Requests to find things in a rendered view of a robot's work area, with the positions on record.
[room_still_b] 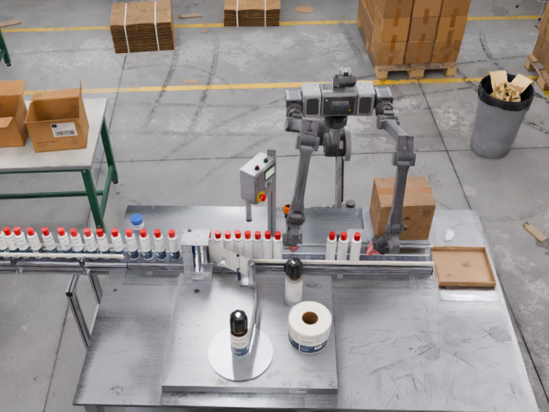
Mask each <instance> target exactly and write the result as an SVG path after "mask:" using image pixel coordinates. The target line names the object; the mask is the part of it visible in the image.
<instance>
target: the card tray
mask: <svg viewBox="0 0 549 412"><path fill-rule="evenodd" d="M431 256H432V260H433V262H434V263H435V265H434V268H435V274H436V279H437V283H438V286H453V287H495V286H496V283H497V281H496V278H495V275H494V273H493V268H492V265H491V262H490V259H489V255H488V251H487V249H486V246H441V245H434V248H433V249H431Z"/></svg>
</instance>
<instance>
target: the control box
mask: <svg viewBox="0 0 549 412"><path fill-rule="evenodd" d="M264 158H267V155H266V154H263V153H261V152H260V153H259V154H257V155H256V156H255V157H254V158H253V159H251V160H250V161H249V162H248V163H246V164H245V165H244V166H243V167H241V169H240V170H239V175H240V191H241V198H242V199H245V200H247V201H248V202H250V203H252V204H255V205H256V204H258V203H259V202H260V201H261V199H259V197H260V195H263V194H265V195H268V194H269V193H270V192H271V191H272V190H273V189H274V188H275V180H274V181H273V182H272V183H271V184H270V185H269V186H267V187H266V188H265V182H266V181H268V180H269V179H270V178H271V177H272V176H273V175H275V173H273V174H272V175H271V176H270V177H269V178H268V179H266V180H265V171H266V170H267V169H268V168H270V167H271V166H272V165H273V164H274V163H275V160H274V159H273V158H270V159H268V161H269V163H263V160H264ZM256 165H259V167H260V170H259V171H255V166H256Z"/></svg>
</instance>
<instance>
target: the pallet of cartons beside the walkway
mask: <svg viewBox="0 0 549 412"><path fill-rule="evenodd" d="M470 4H471V0H359V6H358V16H357V21H356V22H357V25H358V28H359V32H360V35H361V38H362V39H363V42H364V45H365V48H366V51H367V53H368V57H369V59H370V61H371V63H372V66H373V68H374V71H375V74H376V77H377V80H387V73H388V71H402V70H406V72H407V75H408V77H409V78H423V76H424V71H425V69H442V70H443V73H444V76H445V77H455V74H456V70H457V65H458V64H457V62H456V60H457V58H458V54H459V51H460V47H461V43H462V39H463V35H464V31H465V28H466V20H467V15H468V11H469V8H470Z"/></svg>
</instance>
